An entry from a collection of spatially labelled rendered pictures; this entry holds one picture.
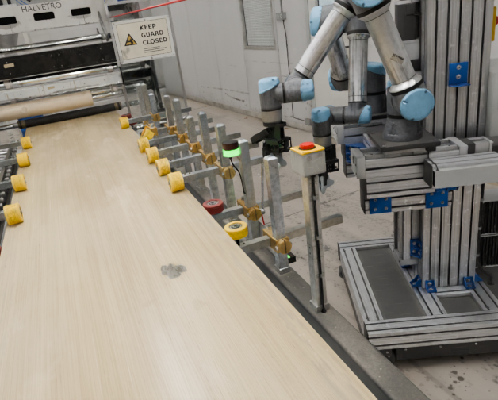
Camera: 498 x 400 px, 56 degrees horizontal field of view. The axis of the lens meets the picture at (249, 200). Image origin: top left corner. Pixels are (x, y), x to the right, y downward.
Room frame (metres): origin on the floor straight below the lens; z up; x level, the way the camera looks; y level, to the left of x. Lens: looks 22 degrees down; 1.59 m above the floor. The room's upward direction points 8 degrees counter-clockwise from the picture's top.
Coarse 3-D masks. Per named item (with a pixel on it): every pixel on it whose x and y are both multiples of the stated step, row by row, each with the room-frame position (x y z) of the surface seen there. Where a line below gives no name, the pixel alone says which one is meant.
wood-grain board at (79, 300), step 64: (64, 128) 3.62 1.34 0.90; (128, 128) 3.30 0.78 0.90; (64, 192) 2.07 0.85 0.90; (128, 192) 1.95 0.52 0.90; (0, 256) 1.47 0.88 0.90; (64, 256) 1.40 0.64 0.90; (128, 256) 1.33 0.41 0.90; (192, 256) 1.28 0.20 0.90; (0, 320) 1.07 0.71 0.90; (64, 320) 1.03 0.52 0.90; (128, 320) 0.99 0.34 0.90; (192, 320) 0.95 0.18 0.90; (256, 320) 0.92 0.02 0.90; (0, 384) 0.82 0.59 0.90; (64, 384) 0.79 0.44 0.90; (128, 384) 0.76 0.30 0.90; (192, 384) 0.74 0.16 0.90; (256, 384) 0.72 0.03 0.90; (320, 384) 0.69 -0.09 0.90
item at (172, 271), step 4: (172, 264) 1.21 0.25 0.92; (180, 264) 1.21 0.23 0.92; (160, 268) 1.22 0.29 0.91; (164, 268) 1.21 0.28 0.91; (168, 268) 1.21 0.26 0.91; (172, 268) 1.19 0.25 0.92; (176, 268) 1.20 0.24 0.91; (180, 268) 1.20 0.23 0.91; (184, 268) 1.20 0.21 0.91; (164, 272) 1.19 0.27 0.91; (168, 272) 1.19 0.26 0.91; (172, 272) 1.18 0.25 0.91; (176, 272) 1.18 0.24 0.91; (180, 272) 1.19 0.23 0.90; (168, 276) 1.17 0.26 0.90; (172, 276) 1.17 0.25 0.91; (176, 276) 1.16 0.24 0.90
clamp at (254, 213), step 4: (240, 200) 1.75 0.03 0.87; (240, 204) 1.72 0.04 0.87; (244, 204) 1.70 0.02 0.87; (256, 204) 1.69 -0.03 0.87; (244, 208) 1.68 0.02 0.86; (248, 208) 1.66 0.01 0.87; (252, 208) 1.66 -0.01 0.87; (256, 208) 1.65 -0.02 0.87; (244, 212) 1.69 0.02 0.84; (248, 212) 1.65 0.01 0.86; (252, 212) 1.64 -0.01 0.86; (256, 212) 1.65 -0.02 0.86; (260, 212) 1.65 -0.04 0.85; (244, 216) 1.70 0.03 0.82; (248, 216) 1.64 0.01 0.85; (252, 216) 1.64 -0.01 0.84; (256, 216) 1.65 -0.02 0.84; (260, 216) 1.65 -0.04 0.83; (252, 220) 1.64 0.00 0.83
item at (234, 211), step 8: (288, 192) 1.79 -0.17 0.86; (296, 192) 1.78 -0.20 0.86; (256, 200) 1.75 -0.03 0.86; (264, 200) 1.74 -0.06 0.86; (288, 200) 1.77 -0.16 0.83; (232, 208) 1.70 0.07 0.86; (240, 208) 1.70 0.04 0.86; (216, 216) 1.66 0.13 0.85; (224, 216) 1.68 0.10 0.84; (232, 216) 1.69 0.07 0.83
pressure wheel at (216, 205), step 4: (208, 200) 1.71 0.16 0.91; (212, 200) 1.70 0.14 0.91; (216, 200) 1.70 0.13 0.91; (220, 200) 1.69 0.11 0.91; (204, 204) 1.67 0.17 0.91; (208, 204) 1.67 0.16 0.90; (212, 204) 1.67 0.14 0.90; (216, 204) 1.66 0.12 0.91; (220, 204) 1.65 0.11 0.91; (208, 208) 1.64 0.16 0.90; (212, 208) 1.64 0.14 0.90; (216, 208) 1.64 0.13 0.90; (220, 208) 1.65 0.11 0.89; (208, 212) 1.64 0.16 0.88; (212, 212) 1.64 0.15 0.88; (216, 212) 1.64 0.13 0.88; (220, 212) 1.65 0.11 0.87
